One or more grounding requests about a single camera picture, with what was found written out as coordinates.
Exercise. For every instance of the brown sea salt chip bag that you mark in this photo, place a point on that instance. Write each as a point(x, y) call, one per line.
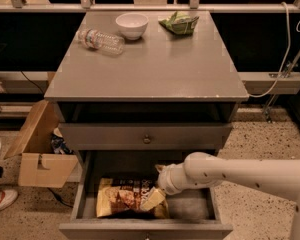
point(122, 197)

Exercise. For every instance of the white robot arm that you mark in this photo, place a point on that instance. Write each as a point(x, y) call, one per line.
point(199, 170)

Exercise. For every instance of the green chip bag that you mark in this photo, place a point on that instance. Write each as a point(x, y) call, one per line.
point(180, 23)

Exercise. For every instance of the open grey middle drawer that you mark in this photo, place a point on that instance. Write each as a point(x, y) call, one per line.
point(193, 213)

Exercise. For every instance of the grey drawer cabinet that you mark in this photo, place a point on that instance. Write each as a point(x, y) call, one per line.
point(160, 78)

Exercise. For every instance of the closed grey top drawer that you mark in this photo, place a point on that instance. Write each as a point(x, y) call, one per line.
point(145, 136)

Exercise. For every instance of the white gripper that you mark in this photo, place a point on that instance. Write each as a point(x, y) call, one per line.
point(165, 181)

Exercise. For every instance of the white sneaker with red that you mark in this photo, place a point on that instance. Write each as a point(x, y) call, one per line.
point(7, 198)

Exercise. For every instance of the open cardboard box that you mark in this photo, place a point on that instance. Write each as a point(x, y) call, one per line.
point(40, 166)

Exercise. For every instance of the blue packet in box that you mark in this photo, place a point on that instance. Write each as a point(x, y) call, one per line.
point(59, 146)

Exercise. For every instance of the white ceramic bowl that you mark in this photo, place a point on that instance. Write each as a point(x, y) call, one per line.
point(132, 25)

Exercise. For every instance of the clear plastic water bottle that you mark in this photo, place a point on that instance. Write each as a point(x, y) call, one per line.
point(98, 40)

